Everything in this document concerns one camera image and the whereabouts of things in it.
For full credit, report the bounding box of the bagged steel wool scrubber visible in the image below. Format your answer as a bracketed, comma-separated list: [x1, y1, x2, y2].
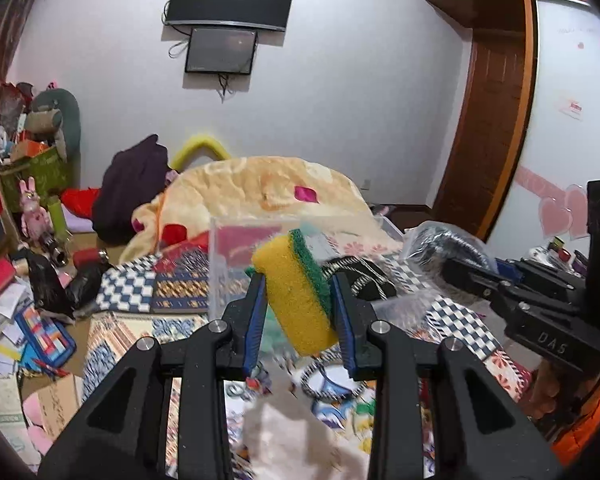
[401, 220, 496, 272]

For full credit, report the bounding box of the black bag with silver chain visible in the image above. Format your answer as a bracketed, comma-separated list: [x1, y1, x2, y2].
[322, 256, 396, 302]

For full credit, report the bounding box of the clear plastic storage box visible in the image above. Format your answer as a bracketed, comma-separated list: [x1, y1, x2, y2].
[209, 214, 404, 320]

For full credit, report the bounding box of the yellow green sponge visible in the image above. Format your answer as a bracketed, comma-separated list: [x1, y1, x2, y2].
[251, 229, 338, 356]

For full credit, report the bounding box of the right hand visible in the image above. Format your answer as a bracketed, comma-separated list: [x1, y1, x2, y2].
[524, 360, 560, 420]

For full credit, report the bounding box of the pink heart decoration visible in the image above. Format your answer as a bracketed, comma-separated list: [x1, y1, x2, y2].
[539, 184, 588, 240]

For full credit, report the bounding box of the colourful pencil case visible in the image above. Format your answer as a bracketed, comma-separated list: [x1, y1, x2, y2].
[15, 307, 76, 368]

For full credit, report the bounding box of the black plastic bag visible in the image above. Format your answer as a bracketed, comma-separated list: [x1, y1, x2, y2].
[21, 249, 112, 319]

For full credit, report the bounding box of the beige cloth pouch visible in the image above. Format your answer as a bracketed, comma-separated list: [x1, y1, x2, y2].
[242, 392, 368, 479]

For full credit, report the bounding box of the pink bunny doll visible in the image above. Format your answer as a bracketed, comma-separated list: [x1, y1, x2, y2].
[19, 177, 53, 243]

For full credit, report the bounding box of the cream floral blanket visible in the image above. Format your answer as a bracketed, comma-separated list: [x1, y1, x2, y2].
[119, 156, 373, 263]

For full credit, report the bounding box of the dark purple garment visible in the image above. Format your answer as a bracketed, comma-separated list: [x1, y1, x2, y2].
[92, 134, 171, 245]

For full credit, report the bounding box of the green cardboard box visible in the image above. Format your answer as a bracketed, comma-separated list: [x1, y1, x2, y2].
[0, 148, 73, 212]

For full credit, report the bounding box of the brown wooden door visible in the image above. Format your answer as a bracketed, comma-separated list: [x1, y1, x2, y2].
[420, 0, 589, 241]

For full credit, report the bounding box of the green grey plush toy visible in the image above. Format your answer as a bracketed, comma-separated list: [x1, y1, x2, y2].
[24, 88, 81, 162]

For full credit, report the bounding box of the black white braided ring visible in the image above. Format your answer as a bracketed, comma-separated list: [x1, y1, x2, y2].
[299, 358, 368, 403]

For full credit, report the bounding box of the yellow plush ring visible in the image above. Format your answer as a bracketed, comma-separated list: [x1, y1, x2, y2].
[168, 133, 233, 172]

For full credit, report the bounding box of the small wall monitor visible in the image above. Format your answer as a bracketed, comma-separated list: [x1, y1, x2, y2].
[185, 27, 258, 76]

